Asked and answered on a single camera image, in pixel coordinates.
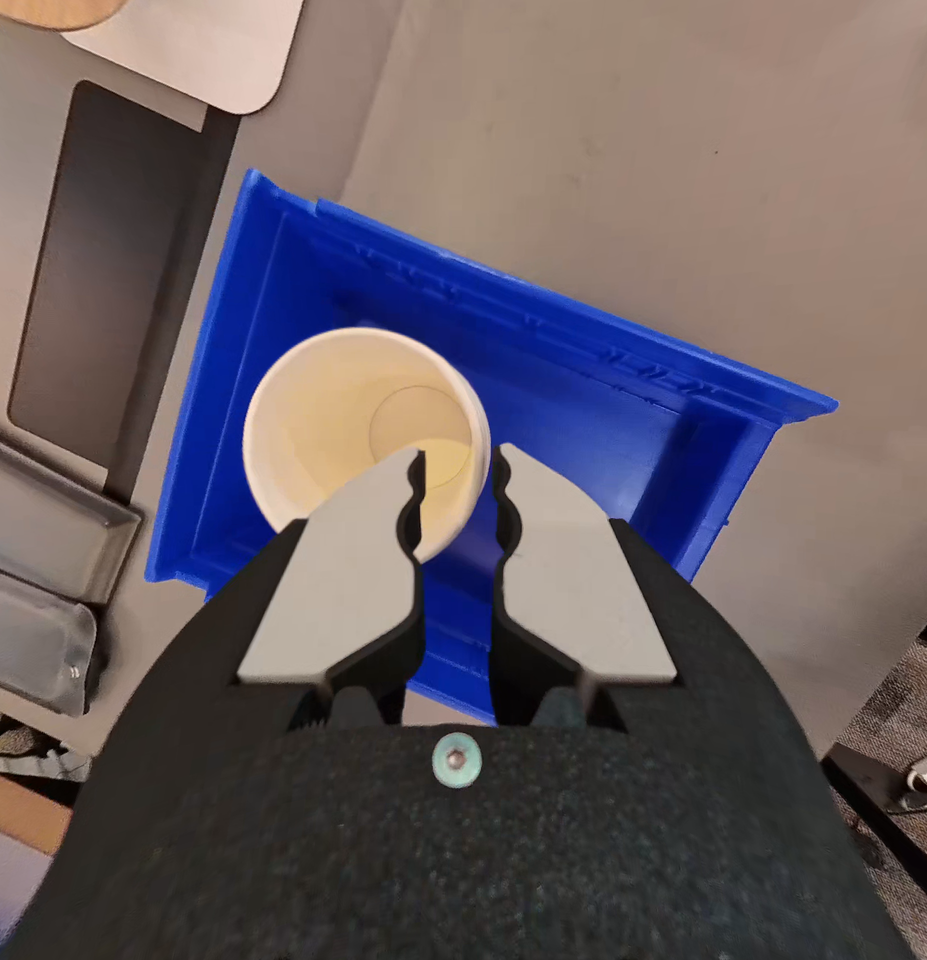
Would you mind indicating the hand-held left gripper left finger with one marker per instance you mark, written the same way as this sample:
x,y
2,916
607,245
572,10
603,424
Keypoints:
x,y
336,585

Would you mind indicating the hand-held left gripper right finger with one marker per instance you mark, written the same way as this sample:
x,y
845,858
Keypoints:
x,y
583,592

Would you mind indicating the stack of white paper cups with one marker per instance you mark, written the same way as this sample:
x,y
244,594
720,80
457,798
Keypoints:
x,y
321,420

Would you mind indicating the blue plastic bin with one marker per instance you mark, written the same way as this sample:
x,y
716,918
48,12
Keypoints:
x,y
583,390

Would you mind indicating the grey metal tray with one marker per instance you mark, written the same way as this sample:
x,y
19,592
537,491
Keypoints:
x,y
28,645
51,510

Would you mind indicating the wooden desk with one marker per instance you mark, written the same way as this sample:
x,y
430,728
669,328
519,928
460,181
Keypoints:
x,y
21,814

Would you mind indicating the white board stand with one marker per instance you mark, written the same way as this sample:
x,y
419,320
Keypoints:
x,y
208,45

